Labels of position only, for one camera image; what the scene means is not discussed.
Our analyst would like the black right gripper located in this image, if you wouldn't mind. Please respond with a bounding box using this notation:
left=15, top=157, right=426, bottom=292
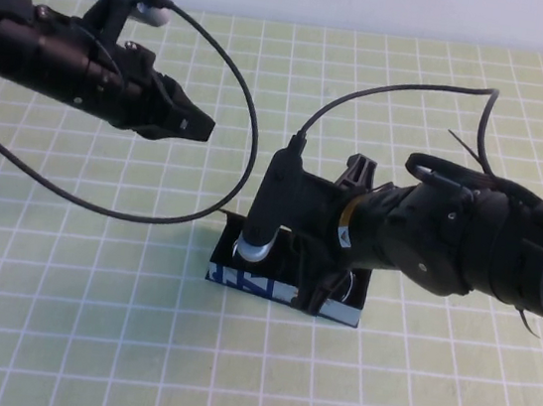
left=276, top=145, right=380, bottom=324

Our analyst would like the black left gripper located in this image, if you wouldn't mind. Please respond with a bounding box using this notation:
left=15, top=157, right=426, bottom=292
left=75, top=37, right=225, bottom=150

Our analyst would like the black lidded printed glasses case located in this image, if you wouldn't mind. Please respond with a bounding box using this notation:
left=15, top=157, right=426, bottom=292
left=201, top=207, right=379, bottom=331

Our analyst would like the green white-grid tablecloth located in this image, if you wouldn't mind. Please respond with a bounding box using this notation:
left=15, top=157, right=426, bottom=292
left=0, top=0, right=543, bottom=406

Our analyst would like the black left camera cable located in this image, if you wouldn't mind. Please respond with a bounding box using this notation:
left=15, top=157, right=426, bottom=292
left=0, top=0, right=278, bottom=237

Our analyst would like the black camera cable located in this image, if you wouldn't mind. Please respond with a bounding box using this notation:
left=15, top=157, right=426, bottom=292
left=0, top=0, right=278, bottom=237
left=288, top=62, right=503, bottom=182

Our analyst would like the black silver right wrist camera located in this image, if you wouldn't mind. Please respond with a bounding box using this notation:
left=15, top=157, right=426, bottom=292
left=234, top=140, right=307, bottom=270

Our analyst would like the black right camera cable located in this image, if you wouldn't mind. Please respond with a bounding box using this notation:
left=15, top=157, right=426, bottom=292
left=288, top=62, right=503, bottom=182

